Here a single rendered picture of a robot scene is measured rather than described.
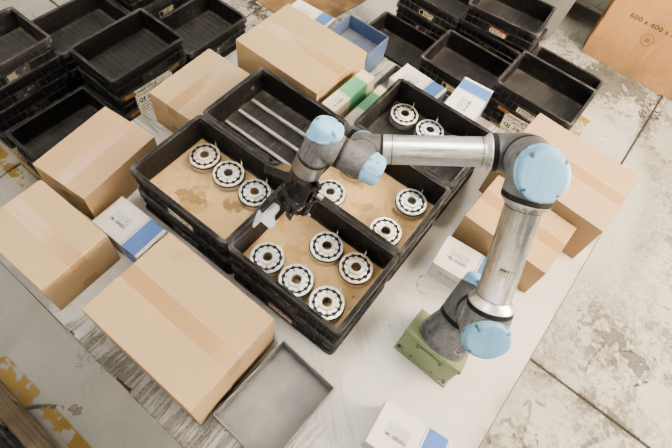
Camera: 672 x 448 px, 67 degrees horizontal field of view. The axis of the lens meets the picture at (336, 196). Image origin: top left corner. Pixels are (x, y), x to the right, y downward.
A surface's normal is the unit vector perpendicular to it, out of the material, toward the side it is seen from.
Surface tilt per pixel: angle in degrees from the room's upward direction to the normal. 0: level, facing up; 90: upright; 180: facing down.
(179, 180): 0
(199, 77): 0
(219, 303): 0
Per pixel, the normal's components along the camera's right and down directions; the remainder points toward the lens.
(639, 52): -0.56, 0.44
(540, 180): -0.06, 0.21
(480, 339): -0.11, 0.45
